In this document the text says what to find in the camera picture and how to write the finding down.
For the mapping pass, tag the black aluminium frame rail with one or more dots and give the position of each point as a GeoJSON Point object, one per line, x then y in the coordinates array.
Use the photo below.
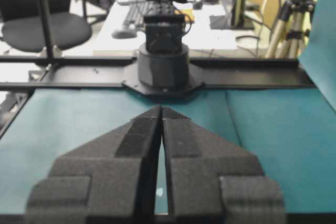
{"type": "Point", "coordinates": [107, 73]}

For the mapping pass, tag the black office chair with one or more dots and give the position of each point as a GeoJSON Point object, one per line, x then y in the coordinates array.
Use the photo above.
{"type": "Point", "coordinates": [23, 30]}

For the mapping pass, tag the black vertical frame post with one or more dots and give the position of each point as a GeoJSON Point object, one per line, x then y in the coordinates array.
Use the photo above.
{"type": "Point", "coordinates": [47, 28]}

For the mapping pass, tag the white desk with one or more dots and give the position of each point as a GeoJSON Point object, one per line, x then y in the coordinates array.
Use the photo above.
{"type": "Point", "coordinates": [209, 34]}

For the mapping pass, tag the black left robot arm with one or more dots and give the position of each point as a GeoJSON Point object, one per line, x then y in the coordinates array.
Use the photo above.
{"type": "Point", "coordinates": [163, 67]}

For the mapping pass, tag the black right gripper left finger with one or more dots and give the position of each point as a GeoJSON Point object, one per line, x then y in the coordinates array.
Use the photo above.
{"type": "Point", "coordinates": [110, 179]}

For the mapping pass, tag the camera tripod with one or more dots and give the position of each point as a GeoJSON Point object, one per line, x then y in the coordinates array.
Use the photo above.
{"type": "Point", "coordinates": [288, 37]}

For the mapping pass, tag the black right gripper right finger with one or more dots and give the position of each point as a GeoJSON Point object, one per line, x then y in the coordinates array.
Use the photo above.
{"type": "Point", "coordinates": [212, 180]}

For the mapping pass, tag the black computer keyboard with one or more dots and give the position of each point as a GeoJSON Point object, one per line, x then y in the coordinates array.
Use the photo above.
{"type": "Point", "coordinates": [134, 16]}

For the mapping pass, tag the teal backdrop sheet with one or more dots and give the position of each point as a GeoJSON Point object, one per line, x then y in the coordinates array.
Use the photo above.
{"type": "Point", "coordinates": [318, 58]}

